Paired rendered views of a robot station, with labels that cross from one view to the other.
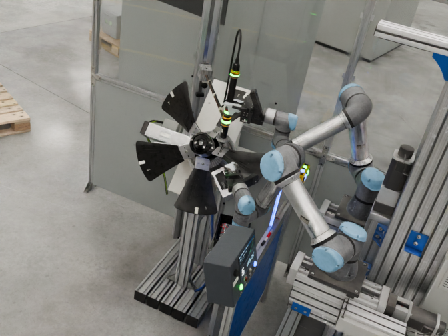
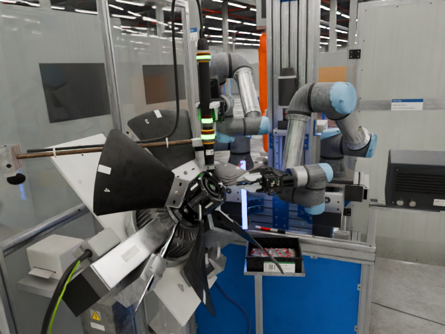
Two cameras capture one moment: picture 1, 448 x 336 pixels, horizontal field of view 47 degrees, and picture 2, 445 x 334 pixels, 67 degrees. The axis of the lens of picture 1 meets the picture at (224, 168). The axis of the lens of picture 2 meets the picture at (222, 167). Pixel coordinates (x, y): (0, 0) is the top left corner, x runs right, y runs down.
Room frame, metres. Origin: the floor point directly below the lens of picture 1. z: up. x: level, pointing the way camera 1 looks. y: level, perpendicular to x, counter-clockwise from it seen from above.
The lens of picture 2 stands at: (2.14, 1.12, 1.56)
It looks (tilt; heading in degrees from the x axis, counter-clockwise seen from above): 16 degrees down; 275
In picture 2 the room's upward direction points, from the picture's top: 3 degrees counter-clockwise
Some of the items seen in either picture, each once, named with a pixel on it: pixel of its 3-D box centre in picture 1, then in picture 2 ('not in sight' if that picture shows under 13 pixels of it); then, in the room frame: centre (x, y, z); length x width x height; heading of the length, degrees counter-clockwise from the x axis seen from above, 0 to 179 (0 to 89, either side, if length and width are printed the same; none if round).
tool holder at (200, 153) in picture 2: (224, 129); (206, 152); (2.29, 0.04, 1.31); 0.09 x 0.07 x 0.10; 17
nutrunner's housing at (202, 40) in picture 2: (229, 102); (206, 105); (2.28, 0.03, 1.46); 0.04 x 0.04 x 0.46
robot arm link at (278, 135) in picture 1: (281, 140); (228, 128); (2.22, -0.25, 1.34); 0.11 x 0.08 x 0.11; 10
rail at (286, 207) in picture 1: (265, 243); (267, 239); (2.07, -0.28, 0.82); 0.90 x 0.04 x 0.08; 162
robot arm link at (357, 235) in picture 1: (349, 240); (334, 141); (1.72, -0.57, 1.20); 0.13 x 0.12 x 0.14; 143
